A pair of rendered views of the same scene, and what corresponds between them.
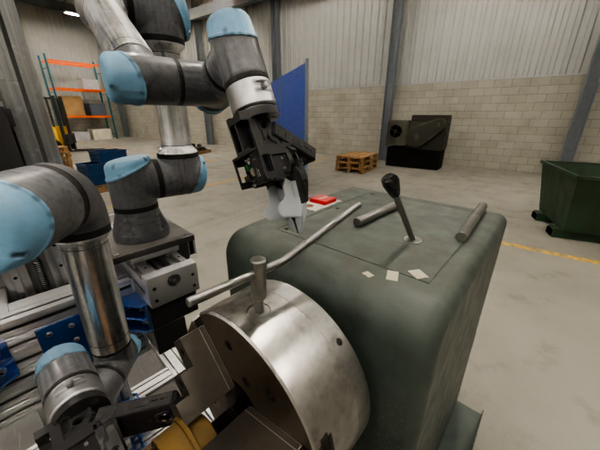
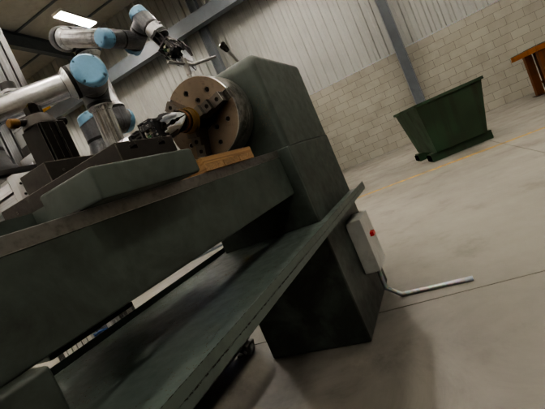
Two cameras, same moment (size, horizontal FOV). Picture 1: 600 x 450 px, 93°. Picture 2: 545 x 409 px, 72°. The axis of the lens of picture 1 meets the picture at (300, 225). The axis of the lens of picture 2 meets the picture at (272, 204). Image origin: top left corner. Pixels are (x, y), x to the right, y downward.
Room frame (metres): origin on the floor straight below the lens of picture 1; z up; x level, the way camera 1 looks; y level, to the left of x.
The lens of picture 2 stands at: (-1.11, 0.36, 0.79)
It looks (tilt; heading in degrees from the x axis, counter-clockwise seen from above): 4 degrees down; 345
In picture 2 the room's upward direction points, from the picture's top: 24 degrees counter-clockwise
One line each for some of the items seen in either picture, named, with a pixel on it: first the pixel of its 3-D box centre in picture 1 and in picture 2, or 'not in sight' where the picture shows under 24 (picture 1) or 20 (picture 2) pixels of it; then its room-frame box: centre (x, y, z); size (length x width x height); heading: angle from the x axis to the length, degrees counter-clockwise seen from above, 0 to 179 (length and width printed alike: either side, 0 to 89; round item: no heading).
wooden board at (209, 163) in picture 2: not in sight; (186, 178); (0.13, 0.25, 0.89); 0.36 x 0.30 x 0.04; 48
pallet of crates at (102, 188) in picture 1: (111, 168); not in sight; (6.31, 4.20, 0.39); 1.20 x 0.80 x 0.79; 152
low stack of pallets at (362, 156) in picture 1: (357, 162); not in sight; (8.39, -1.67, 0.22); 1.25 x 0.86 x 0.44; 147
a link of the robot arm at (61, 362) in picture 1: (67, 377); not in sight; (0.36, 0.40, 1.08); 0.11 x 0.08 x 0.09; 47
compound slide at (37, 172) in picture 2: not in sight; (73, 172); (-0.05, 0.52, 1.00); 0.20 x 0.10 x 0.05; 138
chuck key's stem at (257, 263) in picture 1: (258, 294); (188, 73); (0.34, 0.06, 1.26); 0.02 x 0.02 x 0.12
